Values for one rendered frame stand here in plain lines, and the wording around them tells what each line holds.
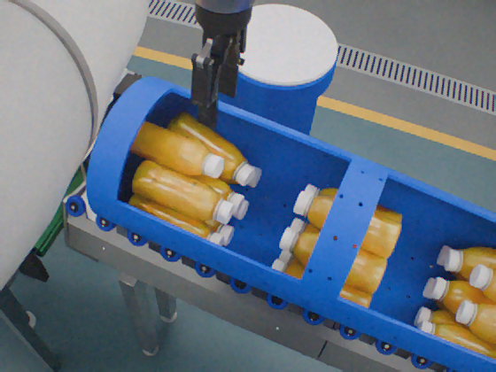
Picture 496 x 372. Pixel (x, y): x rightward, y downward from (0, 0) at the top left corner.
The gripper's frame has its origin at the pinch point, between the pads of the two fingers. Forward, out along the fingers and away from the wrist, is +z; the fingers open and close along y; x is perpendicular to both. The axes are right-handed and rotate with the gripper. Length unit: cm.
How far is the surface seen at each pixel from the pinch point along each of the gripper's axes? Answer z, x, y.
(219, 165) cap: 17.2, -1.3, -0.7
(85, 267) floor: 133, 53, 7
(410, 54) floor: 133, -27, 176
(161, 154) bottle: 17.8, 8.9, -3.0
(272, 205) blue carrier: 33.9, -10.8, 5.7
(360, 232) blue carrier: 8.9, -27.8, -6.8
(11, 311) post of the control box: 76, 43, -31
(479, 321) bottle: 18, -53, -8
